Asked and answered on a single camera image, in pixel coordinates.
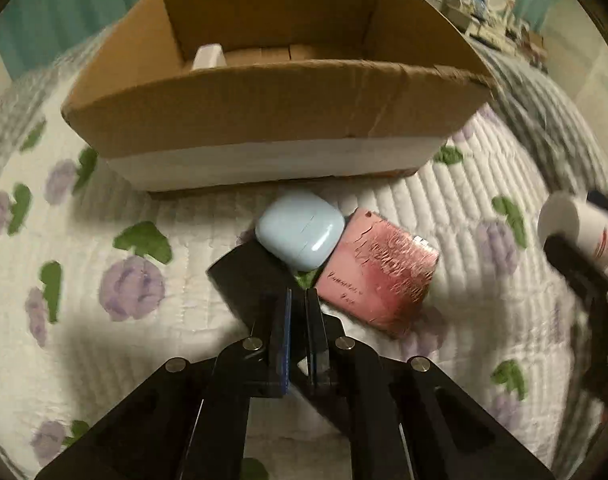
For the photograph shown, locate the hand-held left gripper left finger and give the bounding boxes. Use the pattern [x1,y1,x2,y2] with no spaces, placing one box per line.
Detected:
[34,288,292,480]

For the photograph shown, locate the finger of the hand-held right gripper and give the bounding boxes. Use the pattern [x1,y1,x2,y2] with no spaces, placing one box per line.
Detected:
[542,234,608,313]
[586,188,608,227]

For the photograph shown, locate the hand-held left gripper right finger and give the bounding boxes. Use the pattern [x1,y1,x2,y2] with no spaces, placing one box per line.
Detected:
[304,289,556,480]

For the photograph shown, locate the white bottle with red label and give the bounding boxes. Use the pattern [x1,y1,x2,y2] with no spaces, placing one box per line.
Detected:
[537,190,608,271]

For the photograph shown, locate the black case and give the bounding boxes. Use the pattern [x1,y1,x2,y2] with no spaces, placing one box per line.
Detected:
[206,242,291,332]

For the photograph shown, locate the pink glossy box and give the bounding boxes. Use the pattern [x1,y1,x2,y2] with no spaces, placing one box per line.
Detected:
[313,208,441,340]

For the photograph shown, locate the light blue earbuds case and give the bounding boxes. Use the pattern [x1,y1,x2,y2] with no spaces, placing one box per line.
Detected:
[254,193,346,272]

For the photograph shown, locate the brown cardboard box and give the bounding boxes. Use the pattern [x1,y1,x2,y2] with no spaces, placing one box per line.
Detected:
[60,0,498,194]

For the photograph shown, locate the grey patterned blanket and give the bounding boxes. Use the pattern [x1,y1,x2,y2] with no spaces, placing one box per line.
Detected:
[459,35,608,196]

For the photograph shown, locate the white floral quilt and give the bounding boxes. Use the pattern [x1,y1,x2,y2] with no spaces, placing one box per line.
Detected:
[0,35,608,480]

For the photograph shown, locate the white rectangular item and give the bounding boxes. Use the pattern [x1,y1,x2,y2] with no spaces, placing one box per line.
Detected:
[191,43,229,72]

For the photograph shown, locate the teal curtain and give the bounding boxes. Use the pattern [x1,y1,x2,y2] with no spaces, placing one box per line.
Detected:
[0,0,195,81]

